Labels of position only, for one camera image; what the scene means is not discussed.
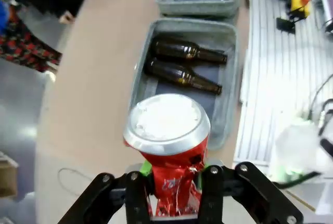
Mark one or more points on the grey fabric bottle basket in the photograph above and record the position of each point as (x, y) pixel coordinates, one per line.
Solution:
(230, 91)

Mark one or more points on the crushed red can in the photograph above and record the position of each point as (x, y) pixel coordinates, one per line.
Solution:
(169, 156)

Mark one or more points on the black red floral trousers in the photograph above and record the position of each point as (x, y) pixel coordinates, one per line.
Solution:
(28, 49)

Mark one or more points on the blue scarf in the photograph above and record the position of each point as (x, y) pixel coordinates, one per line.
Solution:
(2, 18)

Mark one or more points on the small black box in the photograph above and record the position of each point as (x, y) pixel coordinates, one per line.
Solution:
(284, 24)

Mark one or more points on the person bare hand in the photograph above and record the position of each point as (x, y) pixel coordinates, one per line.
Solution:
(67, 17)

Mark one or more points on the yellow emergency stop box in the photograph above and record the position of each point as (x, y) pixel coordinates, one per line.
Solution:
(299, 5)

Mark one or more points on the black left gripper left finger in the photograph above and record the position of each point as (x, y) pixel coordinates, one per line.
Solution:
(135, 198)

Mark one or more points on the brown glass bottle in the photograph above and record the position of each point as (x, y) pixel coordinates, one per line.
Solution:
(177, 49)
(177, 74)

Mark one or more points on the white ribbed panel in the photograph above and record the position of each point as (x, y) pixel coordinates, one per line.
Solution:
(270, 65)

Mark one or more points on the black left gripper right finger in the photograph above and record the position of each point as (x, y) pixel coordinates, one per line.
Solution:
(213, 195)

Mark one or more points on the brown cardboard box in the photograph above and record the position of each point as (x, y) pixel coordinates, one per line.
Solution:
(7, 174)

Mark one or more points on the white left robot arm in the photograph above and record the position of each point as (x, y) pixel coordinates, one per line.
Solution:
(296, 151)

